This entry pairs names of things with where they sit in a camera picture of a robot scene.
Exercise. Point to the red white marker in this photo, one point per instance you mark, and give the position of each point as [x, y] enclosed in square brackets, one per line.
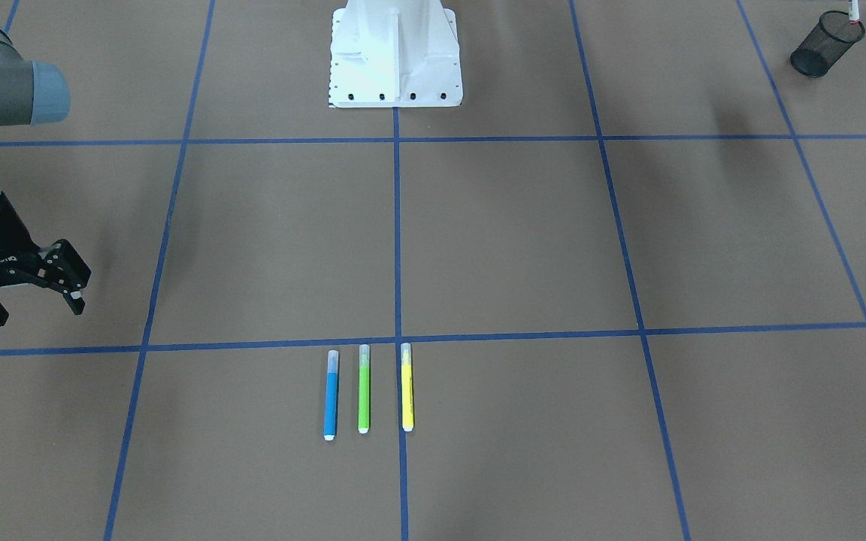
[854, 15]

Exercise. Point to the yellow highlighter pen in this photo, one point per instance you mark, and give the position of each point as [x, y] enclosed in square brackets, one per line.
[407, 410]

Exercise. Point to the near black mesh cup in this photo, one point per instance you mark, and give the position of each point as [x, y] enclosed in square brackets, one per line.
[834, 33]

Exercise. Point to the green highlighter pen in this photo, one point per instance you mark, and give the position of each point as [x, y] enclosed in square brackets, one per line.
[364, 389]

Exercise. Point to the blue highlighter pen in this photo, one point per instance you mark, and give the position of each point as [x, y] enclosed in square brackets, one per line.
[331, 396]

